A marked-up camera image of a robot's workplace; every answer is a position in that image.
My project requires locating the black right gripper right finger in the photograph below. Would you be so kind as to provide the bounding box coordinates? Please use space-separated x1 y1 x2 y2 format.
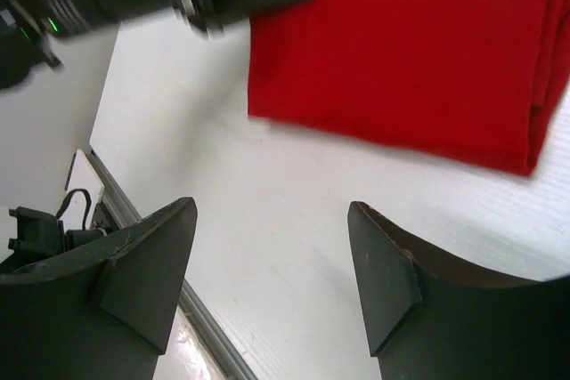
347 201 569 379

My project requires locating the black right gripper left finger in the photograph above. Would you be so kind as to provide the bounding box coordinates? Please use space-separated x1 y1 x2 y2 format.
0 196 198 380

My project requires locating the red t shirt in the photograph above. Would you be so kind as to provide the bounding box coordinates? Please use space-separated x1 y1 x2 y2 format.
248 0 569 176

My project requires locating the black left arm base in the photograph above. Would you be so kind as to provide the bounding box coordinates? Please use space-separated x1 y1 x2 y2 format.
1 189 118 274

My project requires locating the aluminium front rail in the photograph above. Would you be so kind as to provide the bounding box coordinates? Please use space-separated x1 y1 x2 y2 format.
87 150 255 379

